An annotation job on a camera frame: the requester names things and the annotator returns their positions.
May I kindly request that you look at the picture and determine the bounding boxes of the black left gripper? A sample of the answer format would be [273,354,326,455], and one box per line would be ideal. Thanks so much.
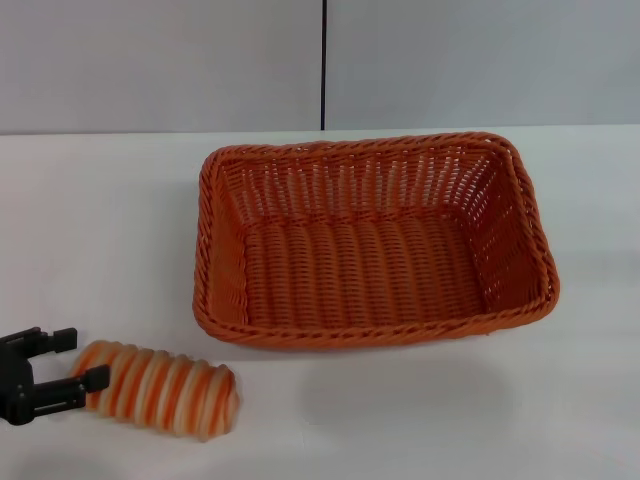
[0,326,112,427]

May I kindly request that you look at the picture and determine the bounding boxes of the orange striped toy bread loaf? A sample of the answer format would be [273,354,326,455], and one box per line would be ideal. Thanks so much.
[69,339,239,444]

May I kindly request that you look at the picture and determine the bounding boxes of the orange woven plastic basket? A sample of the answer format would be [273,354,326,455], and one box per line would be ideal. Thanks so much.
[192,130,562,349]

